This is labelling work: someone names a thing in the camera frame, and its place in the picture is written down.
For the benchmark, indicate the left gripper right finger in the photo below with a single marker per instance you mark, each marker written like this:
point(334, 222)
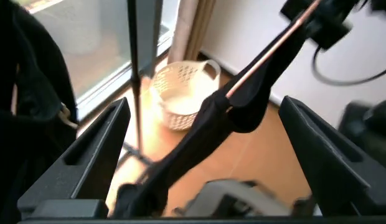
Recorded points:
point(342, 174)

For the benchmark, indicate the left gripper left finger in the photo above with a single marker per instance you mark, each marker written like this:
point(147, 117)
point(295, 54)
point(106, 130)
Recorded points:
point(87, 174)

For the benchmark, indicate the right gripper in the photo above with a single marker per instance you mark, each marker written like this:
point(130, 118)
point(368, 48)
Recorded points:
point(330, 25)

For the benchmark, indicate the black shorts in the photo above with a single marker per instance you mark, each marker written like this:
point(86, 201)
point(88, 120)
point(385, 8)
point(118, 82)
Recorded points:
point(25, 124)

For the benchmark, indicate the black garment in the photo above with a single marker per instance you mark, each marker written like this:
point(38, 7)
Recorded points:
point(205, 133)

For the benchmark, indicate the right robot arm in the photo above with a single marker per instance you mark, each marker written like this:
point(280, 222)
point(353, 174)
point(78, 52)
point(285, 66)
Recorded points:
point(367, 133)

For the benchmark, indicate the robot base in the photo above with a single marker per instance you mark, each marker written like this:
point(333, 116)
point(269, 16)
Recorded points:
point(236, 196)

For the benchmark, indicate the white laundry basket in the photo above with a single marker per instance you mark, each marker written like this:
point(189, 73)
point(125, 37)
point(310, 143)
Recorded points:
point(183, 102)

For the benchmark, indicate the black clothes rack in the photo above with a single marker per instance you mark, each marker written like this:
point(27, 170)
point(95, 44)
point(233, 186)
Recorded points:
point(134, 46)

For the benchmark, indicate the window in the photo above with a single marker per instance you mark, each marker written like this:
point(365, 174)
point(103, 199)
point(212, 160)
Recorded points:
point(87, 46)

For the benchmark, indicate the beige curtain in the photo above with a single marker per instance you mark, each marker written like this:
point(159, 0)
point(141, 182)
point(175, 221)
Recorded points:
point(193, 28)

